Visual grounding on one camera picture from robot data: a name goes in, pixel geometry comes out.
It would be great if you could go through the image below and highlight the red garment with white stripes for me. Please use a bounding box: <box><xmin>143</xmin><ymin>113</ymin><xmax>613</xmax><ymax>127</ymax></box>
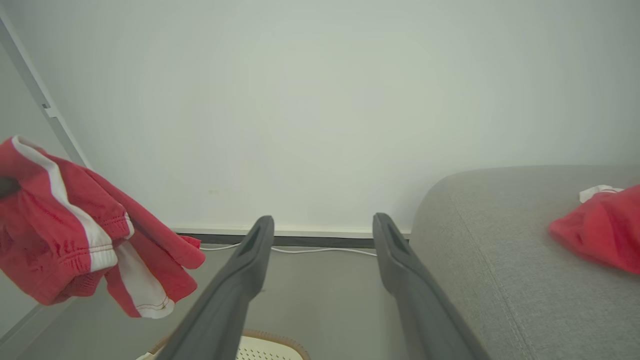
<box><xmin>0</xmin><ymin>134</ymin><xmax>207</xmax><ymax>320</ymax></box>

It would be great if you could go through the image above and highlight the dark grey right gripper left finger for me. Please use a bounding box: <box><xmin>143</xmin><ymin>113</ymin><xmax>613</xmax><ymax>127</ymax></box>
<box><xmin>155</xmin><ymin>215</ymin><xmax>275</xmax><ymax>360</ymax></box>

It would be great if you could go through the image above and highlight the white floor cable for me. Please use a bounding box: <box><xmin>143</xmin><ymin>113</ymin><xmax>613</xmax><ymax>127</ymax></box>
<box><xmin>199</xmin><ymin>242</ymin><xmax>379</xmax><ymax>258</ymax></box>

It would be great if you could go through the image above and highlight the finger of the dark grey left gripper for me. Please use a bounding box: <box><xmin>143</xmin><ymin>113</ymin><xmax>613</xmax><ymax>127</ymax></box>
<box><xmin>0</xmin><ymin>177</ymin><xmax>22</xmax><ymax>199</ymax></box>

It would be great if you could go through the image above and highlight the grey wall corner profile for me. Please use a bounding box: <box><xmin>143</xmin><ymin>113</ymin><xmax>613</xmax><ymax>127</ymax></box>
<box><xmin>0</xmin><ymin>14</ymin><xmax>92</xmax><ymax>169</ymax></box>

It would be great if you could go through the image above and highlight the red garment with white trim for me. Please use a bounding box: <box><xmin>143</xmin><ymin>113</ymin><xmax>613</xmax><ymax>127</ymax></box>
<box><xmin>548</xmin><ymin>183</ymin><xmax>640</xmax><ymax>276</ymax></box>

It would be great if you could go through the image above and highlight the cream perforated laundry basket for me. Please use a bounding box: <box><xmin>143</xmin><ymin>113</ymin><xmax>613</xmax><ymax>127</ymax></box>
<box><xmin>135</xmin><ymin>328</ymin><xmax>312</xmax><ymax>360</ymax></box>

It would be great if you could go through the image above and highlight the black baseboard strip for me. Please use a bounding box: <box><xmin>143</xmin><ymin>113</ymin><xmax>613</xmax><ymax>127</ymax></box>
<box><xmin>175</xmin><ymin>233</ymin><xmax>412</xmax><ymax>249</ymax></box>

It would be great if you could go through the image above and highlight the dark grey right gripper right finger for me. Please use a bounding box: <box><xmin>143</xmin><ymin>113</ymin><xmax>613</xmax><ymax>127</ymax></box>
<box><xmin>372</xmin><ymin>212</ymin><xmax>493</xmax><ymax>360</ymax></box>

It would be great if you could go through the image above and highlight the grey side wall skirting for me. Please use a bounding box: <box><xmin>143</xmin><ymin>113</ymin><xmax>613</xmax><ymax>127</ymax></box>
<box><xmin>0</xmin><ymin>299</ymin><xmax>77</xmax><ymax>347</ymax></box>

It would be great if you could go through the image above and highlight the grey fabric sofa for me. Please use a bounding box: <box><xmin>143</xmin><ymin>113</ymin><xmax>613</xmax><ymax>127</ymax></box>
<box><xmin>408</xmin><ymin>164</ymin><xmax>640</xmax><ymax>360</ymax></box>

